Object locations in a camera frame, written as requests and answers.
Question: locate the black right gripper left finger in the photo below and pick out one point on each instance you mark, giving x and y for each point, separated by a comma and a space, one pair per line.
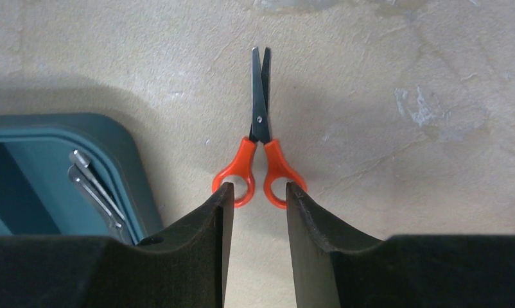
183, 265

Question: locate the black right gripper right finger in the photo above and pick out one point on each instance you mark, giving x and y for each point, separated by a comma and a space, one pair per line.
337, 265

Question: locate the orange handled scissors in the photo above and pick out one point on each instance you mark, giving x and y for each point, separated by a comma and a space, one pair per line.
260, 132

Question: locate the black handled bandage scissors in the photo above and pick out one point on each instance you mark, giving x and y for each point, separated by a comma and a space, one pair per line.
88, 185

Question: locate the teal plastic tray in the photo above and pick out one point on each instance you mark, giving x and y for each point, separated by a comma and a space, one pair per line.
38, 198

